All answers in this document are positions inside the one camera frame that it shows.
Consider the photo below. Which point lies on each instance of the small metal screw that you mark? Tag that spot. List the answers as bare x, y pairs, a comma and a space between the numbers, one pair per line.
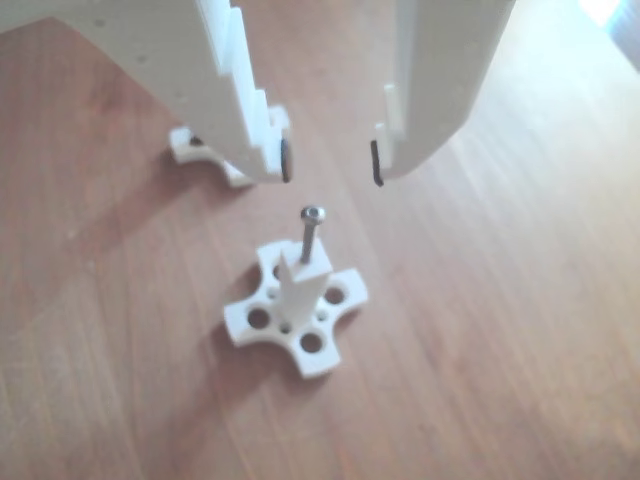
310, 240

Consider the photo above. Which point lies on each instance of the white cross-base post stand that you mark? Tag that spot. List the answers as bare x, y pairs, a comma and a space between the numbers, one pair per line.
182, 150
300, 295

